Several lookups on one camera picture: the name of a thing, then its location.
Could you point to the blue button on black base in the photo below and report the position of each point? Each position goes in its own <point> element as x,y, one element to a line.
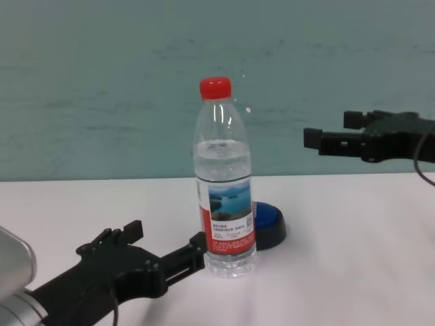
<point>270,224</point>

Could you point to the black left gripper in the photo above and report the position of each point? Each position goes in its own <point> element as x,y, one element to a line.
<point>108,271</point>

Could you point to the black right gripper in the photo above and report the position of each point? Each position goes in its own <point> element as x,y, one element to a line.
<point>394,139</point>

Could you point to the clear red-capped water bottle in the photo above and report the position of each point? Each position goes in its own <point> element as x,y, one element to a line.
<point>224,203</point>

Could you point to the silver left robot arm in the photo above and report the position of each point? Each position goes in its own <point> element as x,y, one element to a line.
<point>18,310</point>

